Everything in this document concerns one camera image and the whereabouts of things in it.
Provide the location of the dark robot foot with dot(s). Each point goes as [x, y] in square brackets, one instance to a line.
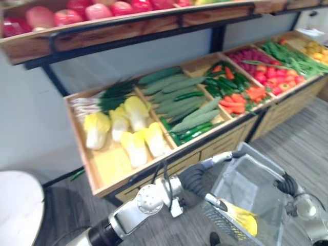
[214, 239]

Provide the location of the white background object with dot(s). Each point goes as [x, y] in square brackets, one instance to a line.
[314, 23]

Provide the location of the black metal rack frame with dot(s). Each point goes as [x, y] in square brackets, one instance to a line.
[217, 36]

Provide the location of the wide wooden vegetable crate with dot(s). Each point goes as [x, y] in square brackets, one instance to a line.
[205, 146]

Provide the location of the green pepper pile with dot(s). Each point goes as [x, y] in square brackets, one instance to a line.
[228, 83]

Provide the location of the red tomato pile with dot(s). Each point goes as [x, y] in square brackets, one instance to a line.
[271, 74]

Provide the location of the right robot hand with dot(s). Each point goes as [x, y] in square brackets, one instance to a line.
[287, 185]

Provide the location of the grey plastic shopping basket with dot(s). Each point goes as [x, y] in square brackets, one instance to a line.
[256, 184]

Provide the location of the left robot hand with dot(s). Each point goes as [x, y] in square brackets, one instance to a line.
[194, 179]

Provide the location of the yellow cabbage in basket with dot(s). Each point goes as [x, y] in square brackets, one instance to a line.
[243, 217]

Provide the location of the orange carrot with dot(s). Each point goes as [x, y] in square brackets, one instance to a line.
[239, 98]
[232, 103]
[235, 110]

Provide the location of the green chili pepper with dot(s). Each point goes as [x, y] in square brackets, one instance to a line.
[77, 174]

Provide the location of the orange chili pepper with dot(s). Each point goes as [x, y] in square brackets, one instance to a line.
[216, 69]

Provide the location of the red chili pepper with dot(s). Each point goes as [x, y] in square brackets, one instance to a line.
[229, 73]

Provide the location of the single red tomato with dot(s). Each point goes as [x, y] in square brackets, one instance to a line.
[283, 41]

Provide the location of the yellow napa cabbage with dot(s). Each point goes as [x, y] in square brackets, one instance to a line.
[119, 123]
[137, 111]
[96, 128]
[155, 139]
[134, 148]

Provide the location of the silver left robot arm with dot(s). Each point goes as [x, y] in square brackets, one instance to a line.
[133, 212]

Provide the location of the red apple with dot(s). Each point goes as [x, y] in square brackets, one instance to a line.
[121, 8]
[15, 27]
[68, 17]
[98, 11]
[79, 5]
[39, 17]
[161, 3]
[142, 5]

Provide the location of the yellow orange fruit pile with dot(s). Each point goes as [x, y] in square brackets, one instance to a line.
[316, 51]

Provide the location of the dark green bumpy gourd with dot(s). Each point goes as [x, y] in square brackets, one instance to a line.
[159, 75]

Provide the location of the green onion bundle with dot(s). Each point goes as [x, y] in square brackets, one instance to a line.
[112, 96]

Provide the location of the green bean pile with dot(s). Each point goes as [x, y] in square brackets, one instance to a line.
[292, 59]

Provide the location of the wooden fruit shelf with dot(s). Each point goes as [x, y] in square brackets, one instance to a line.
[102, 33]

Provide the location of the white rounded cover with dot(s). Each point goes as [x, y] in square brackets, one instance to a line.
[18, 207]

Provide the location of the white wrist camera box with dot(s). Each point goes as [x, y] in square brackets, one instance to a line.
[177, 207]

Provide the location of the light green bumpy gourd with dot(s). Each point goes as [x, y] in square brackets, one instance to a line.
[194, 120]
[171, 96]
[179, 106]
[183, 84]
[202, 109]
[166, 84]

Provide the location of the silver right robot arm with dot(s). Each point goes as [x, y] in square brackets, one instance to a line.
[306, 208]

